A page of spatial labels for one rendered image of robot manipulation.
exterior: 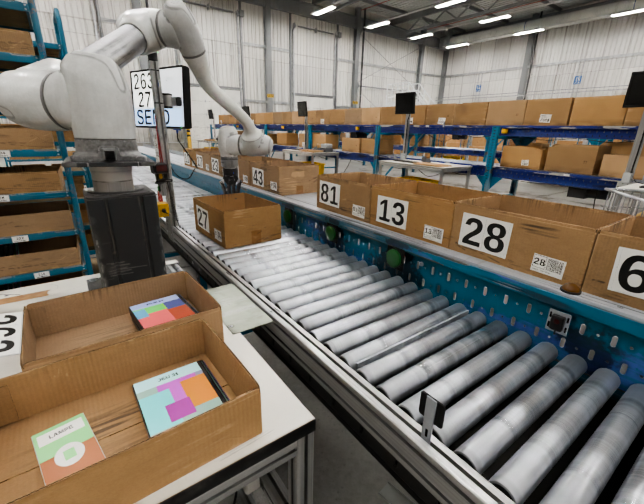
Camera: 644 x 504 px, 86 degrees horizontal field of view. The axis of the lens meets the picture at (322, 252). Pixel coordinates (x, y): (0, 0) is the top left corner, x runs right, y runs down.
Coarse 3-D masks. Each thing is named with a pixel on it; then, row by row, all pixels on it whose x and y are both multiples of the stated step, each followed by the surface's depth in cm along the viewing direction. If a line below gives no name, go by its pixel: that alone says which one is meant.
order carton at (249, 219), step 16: (208, 208) 161; (224, 208) 189; (240, 208) 195; (256, 208) 158; (272, 208) 163; (224, 224) 151; (240, 224) 155; (256, 224) 160; (272, 224) 166; (224, 240) 154; (240, 240) 157; (256, 240) 163
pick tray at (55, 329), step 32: (128, 288) 96; (160, 288) 102; (192, 288) 102; (32, 320) 84; (64, 320) 89; (96, 320) 94; (128, 320) 95; (192, 320) 81; (32, 352) 77; (64, 352) 66
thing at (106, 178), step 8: (64, 160) 93; (152, 160) 102; (96, 168) 97; (104, 168) 97; (112, 168) 98; (120, 168) 99; (128, 168) 102; (96, 176) 98; (104, 176) 98; (112, 176) 99; (120, 176) 100; (128, 176) 102; (96, 184) 99; (104, 184) 99; (112, 184) 99; (120, 184) 101; (128, 184) 103
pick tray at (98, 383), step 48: (144, 336) 72; (192, 336) 79; (0, 384) 59; (48, 384) 64; (96, 384) 69; (240, 384) 66; (0, 432) 60; (96, 432) 60; (144, 432) 60; (192, 432) 52; (240, 432) 58; (0, 480) 51; (96, 480) 45; (144, 480) 50
